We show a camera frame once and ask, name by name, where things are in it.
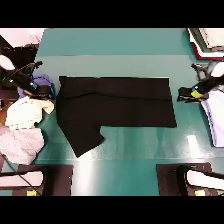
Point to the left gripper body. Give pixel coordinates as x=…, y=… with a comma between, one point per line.
x=40, y=90

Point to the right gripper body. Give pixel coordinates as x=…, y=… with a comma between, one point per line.
x=201, y=88

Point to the black T-shirt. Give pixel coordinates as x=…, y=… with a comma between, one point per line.
x=116, y=103

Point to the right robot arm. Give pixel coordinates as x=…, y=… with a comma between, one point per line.
x=213, y=78

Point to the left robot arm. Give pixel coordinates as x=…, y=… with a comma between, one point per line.
x=16, y=78

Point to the purple garment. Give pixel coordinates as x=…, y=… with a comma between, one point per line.
x=41, y=80

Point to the cream garment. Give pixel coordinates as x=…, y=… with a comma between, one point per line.
x=25, y=111

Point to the lavender garment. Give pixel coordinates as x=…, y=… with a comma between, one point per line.
x=216, y=116

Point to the red garment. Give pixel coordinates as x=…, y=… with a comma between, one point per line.
x=205, y=56

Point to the black garment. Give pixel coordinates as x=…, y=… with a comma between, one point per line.
x=21, y=55

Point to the white garment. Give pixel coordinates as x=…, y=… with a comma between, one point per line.
x=215, y=36

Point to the pale pink garment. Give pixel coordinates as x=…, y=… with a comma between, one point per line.
x=20, y=145

